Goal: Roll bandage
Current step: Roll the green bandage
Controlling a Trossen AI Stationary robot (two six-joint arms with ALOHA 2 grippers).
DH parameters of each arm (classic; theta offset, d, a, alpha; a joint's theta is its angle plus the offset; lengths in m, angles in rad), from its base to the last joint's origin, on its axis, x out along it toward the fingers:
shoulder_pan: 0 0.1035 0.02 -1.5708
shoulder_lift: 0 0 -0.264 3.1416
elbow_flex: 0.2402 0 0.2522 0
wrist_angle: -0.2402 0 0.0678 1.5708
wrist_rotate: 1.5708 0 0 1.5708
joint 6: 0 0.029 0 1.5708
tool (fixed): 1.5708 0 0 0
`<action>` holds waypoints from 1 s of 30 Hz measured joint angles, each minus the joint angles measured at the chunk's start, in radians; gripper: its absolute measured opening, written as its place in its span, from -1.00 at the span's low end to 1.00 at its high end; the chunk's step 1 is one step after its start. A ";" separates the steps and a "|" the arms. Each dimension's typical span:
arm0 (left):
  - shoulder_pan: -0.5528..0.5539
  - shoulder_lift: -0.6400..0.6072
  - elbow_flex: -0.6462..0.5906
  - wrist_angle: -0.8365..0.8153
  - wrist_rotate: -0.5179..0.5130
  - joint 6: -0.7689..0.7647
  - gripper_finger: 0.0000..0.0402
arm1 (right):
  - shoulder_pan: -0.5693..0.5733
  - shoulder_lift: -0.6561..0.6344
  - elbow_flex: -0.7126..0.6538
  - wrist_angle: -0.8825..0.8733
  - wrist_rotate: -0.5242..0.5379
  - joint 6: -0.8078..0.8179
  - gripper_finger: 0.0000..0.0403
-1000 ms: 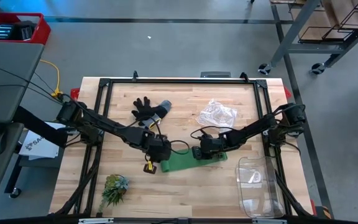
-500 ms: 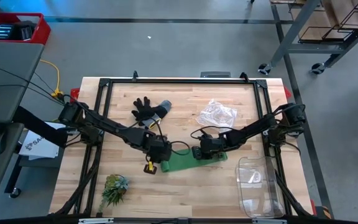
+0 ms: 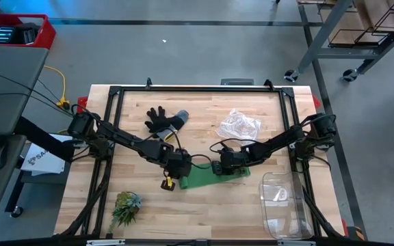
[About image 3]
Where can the artificial succulent plant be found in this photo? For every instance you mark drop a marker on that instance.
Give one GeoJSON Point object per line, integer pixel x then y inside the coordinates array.
{"type": "Point", "coordinates": [127, 206]}

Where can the silver metal bracket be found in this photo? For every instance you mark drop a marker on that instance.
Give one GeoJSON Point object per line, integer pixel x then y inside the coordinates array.
{"type": "Point", "coordinates": [296, 243]}
{"type": "Point", "coordinates": [105, 242]}

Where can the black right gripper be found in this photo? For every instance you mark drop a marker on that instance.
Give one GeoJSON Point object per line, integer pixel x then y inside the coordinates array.
{"type": "Point", "coordinates": [233, 160]}

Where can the black desk caster wheel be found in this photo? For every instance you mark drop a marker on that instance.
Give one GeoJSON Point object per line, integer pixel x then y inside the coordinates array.
{"type": "Point", "coordinates": [16, 212]}

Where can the black aluminium table frame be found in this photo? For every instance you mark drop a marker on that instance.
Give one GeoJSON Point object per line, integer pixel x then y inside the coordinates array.
{"type": "Point", "coordinates": [200, 89]}

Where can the black glove with yellow cuff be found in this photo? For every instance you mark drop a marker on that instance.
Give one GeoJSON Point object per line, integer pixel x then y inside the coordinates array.
{"type": "Point", "coordinates": [161, 123]}

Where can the grey box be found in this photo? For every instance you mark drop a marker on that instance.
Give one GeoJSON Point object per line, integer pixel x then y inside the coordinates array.
{"type": "Point", "coordinates": [237, 82]}

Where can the brown cardboard boxes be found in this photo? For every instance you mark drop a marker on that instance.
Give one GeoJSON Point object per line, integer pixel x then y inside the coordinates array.
{"type": "Point", "coordinates": [351, 20]}

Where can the red tag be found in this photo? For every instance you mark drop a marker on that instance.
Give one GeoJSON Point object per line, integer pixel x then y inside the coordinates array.
{"type": "Point", "coordinates": [316, 102]}
{"type": "Point", "coordinates": [81, 104]}

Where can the black devices with vents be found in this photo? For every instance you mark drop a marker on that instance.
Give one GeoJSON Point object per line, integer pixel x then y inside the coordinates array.
{"type": "Point", "coordinates": [15, 34]}

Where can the red plastic crate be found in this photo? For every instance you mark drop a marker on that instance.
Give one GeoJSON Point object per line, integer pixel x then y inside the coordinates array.
{"type": "Point", "coordinates": [48, 34]}

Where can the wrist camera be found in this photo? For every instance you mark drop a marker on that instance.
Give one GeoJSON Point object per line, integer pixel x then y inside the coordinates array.
{"type": "Point", "coordinates": [217, 167]}
{"type": "Point", "coordinates": [164, 186]}

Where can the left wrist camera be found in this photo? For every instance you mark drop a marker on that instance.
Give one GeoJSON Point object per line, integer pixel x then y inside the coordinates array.
{"type": "Point", "coordinates": [164, 186]}

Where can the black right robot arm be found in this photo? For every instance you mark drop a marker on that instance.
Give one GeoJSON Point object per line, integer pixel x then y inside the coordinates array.
{"type": "Point", "coordinates": [275, 141]}

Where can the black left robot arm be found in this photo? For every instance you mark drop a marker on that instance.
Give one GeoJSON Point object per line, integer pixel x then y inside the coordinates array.
{"type": "Point", "coordinates": [128, 140]}

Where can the small yellow tag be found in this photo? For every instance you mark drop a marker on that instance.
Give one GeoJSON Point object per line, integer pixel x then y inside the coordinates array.
{"type": "Point", "coordinates": [169, 182]}

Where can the green bandage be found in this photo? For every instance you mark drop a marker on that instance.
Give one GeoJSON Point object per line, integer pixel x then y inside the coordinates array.
{"type": "Point", "coordinates": [204, 177]}

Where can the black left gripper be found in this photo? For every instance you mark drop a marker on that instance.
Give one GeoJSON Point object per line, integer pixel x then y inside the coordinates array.
{"type": "Point", "coordinates": [176, 164]}

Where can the grey desk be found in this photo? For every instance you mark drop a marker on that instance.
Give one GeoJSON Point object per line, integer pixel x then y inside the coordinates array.
{"type": "Point", "coordinates": [9, 85]}

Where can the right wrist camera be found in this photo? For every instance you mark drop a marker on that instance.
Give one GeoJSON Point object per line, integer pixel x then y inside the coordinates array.
{"type": "Point", "coordinates": [217, 167]}

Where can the white printed paper sheet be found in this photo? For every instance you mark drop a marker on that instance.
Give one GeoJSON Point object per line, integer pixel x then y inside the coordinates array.
{"type": "Point", "coordinates": [43, 160]}

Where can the clear plastic bag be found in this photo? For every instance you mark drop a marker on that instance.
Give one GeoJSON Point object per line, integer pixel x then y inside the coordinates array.
{"type": "Point", "coordinates": [238, 124]}

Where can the orange black striped foot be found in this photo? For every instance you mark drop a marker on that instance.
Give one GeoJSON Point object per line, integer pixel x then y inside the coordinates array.
{"type": "Point", "coordinates": [357, 234]}

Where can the grey metal cart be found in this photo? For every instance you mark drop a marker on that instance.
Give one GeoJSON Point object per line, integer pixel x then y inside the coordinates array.
{"type": "Point", "coordinates": [323, 30]}

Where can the black desk support beam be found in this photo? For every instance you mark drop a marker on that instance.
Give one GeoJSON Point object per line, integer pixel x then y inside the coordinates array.
{"type": "Point", "coordinates": [43, 138]}

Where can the clear plastic container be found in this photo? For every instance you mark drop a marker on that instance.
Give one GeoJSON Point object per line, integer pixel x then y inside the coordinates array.
{"type": "Point", "coordinates": [286, 205]}

